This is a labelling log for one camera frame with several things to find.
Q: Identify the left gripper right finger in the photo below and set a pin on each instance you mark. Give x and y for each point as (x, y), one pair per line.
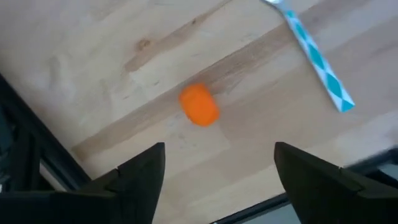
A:
(317, 193)

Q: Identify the orange tangerine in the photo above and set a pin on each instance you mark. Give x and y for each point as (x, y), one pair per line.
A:
(199, 104)

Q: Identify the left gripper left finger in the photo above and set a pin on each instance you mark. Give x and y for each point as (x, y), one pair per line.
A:
(130, 193)

